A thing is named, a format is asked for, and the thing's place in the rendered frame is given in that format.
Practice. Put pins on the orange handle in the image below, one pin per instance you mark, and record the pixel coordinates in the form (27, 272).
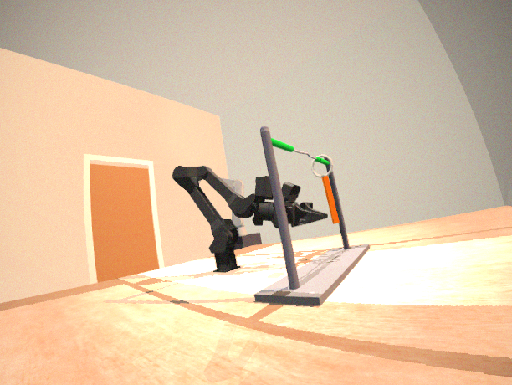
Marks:
(328, 190)

